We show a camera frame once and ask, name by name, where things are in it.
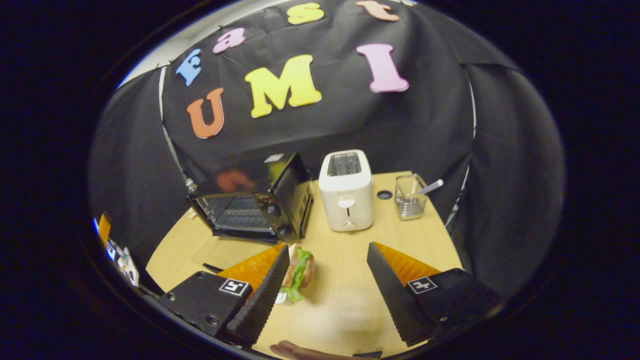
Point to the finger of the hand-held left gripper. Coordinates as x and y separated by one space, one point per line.
104 229

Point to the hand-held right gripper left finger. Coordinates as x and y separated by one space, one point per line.
262 300

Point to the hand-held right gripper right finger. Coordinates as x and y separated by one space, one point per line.
395 295

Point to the lettuce sandwich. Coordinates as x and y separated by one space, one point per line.
300 270

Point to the black electric oven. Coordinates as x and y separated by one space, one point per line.
290 200

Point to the colourful background clutter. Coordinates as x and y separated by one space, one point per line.
125 265

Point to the black round table grommet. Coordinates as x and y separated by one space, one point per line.
384 194

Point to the white toaster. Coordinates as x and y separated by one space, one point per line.
345 190

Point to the black backdrop cloth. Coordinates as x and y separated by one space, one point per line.
400 125

